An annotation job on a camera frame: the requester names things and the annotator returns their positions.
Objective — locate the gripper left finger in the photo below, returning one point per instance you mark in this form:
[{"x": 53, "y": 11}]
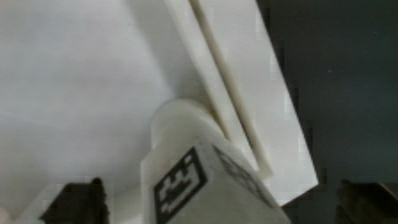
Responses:
[{"x": 79, "y": 206}]

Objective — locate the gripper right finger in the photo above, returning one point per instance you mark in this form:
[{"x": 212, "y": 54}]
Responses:
[{"x": 367, "y": 203}]

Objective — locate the white table leg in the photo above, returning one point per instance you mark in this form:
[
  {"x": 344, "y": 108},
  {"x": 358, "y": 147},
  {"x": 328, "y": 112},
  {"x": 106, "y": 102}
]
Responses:
[{"x": 202, "y": 189}]

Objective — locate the white square tabletop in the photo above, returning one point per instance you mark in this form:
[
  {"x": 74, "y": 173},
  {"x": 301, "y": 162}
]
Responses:
[{"x": 93, "y": 67}]

